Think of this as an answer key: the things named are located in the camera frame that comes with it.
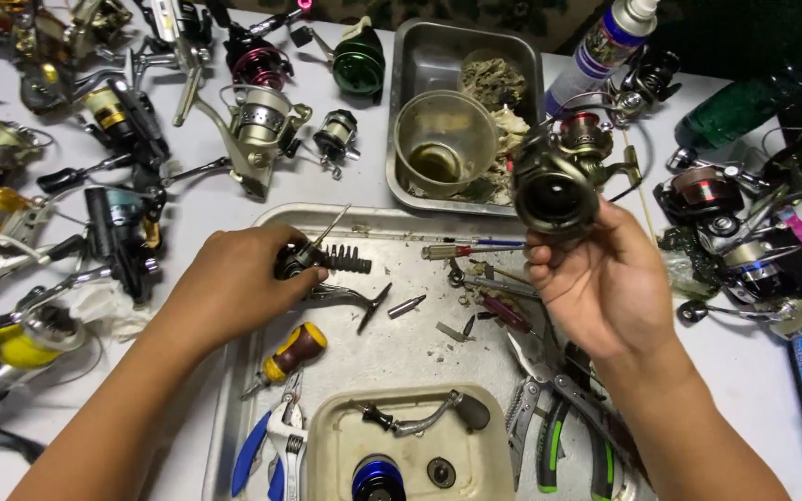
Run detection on grey flat metal piece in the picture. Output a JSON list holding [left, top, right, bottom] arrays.
[[435, 321, 470, 344]]

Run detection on yellow brown stubby screwdriver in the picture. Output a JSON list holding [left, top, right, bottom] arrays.
[[239, 321, 329, 402]]

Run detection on black ribbed rubber grip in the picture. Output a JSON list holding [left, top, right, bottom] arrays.
[[323, 244, 374, 276]]

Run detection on silver adjustable wrench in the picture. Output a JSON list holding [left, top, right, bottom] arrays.
[[266, 400, 309, 501]]

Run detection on maroon handled screwdriver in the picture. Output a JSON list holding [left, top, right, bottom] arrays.
[[476, 292, 534, 335]]

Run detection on clear plastic bag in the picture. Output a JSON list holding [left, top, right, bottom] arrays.
[[657, 226, 724, 302]]

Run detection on green black handled pliers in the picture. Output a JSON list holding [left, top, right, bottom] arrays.
[[535, 341, 619, 501]]

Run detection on bronze fishing reel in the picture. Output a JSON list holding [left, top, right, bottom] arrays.
[[510, 94, 646, 241]]

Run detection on pink plastic tag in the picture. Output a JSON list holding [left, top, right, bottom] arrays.
[[780, 207, 802, 249]]

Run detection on silver reel with long crank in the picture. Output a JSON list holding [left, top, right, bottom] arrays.
[[676, 273, 802, 342]]

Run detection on person's right hand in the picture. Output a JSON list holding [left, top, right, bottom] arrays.
[[523, 197, 680, 364]]

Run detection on thin wooden stick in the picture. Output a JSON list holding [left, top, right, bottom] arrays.
[[620, 128, 660, 246]]

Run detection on dirty rags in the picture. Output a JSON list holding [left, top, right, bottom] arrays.
[[458, 58, 533, 204]]

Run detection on large flat metal tray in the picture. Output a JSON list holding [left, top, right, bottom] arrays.
[[201, 202, 653, 501]]

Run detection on silver screwdriver bit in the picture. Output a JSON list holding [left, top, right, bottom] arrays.
[[387, 294, 427, 320]]

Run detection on silver pliers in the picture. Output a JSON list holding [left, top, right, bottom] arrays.
[[504, 328, 569, 491]]

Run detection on silver crank with grey knob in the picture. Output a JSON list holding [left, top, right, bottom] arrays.
[[355, 390, 492, 438]]

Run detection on cream plastic container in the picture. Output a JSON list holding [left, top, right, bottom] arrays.
[[306, 383, 517, 501]]

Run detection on heap of assorted fishing reels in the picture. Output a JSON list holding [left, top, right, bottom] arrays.
[[0, 0, 388, 466]]

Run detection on silver crank with black knob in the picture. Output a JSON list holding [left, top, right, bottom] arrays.
[[302, 281, 394, 334]]

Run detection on blue handled pliers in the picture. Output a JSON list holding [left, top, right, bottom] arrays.
[[231, 369, 306, 501]]

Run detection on person's left hand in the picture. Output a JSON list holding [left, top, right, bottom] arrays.
[[164, 224, 330, 357]]

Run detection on red clear handled screwdriver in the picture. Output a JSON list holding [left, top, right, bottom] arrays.
[[420, 240, 529, 261]]

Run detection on small black reel part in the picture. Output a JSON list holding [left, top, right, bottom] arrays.
[[274, 244, 330, 283]]

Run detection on dark green bottle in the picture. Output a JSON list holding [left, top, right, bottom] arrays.
[[674, 38, 802, 151]]

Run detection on blue reel spool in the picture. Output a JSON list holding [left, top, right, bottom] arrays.
[[351, 454, 408, 501]]

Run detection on silver reel with blue ring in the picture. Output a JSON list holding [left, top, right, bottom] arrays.
[[693, 209, 802, 308]]

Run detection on small silver spanner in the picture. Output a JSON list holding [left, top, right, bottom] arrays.
[[447, 259, 543, 301]]

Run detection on deep metal pan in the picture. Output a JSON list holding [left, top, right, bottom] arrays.
[[385, 19, 547, 217]]

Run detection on cloudy plastic cup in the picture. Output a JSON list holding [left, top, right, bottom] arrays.
[[393, 90, 500, 200]]

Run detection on small black spinning reel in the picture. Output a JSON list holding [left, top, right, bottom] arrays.
[[606, 47, 683, 128]]

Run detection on white crumpled tissue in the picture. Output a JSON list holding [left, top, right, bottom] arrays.
[[67, 277, 160, 343]]

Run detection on white blue spray can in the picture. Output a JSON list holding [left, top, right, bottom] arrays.
[[544, 0, 661, 118]]

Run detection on black reel with red spool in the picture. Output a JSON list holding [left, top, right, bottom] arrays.
[[653, 148, 772, 225]]

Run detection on blue thin screwdriver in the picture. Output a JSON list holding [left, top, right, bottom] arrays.
[[352, 230, 529, 247]]

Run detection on thin metal rod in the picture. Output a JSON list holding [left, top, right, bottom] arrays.
[[313, 203, 353, 249]]

